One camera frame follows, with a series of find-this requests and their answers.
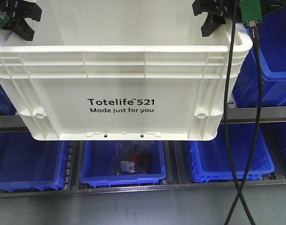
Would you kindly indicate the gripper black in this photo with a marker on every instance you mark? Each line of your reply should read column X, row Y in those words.
column 226, row 8

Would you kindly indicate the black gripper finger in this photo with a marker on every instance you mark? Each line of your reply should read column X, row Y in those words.
column 20, row 28
column 21, row 9

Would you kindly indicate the white plastic Totelife crate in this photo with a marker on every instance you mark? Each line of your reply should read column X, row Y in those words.
column 117, row 70

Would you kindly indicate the right green circuit board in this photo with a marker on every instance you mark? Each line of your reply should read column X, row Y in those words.
column 250, row 12

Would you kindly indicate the blue plastic bin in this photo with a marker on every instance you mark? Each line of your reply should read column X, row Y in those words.
column 272, row 43

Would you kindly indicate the upper left blue bin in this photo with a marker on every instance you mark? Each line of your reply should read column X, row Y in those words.
column 6, row 106

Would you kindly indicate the lower roller track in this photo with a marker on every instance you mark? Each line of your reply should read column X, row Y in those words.
column 68, row 165

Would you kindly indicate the lower left blue bin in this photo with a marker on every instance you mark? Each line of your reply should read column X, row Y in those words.
column 29, row 164

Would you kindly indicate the lower right blue bin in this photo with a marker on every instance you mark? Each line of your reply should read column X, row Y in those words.
column 209, row 160

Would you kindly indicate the lower middle blue bin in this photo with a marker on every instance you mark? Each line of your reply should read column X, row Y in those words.
column 96, row 163

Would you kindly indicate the steel shelf table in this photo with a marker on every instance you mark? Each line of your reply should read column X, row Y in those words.
column 177, row 167

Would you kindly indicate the plastic bag of parts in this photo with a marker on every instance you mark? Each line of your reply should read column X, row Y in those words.
column 132, row 157

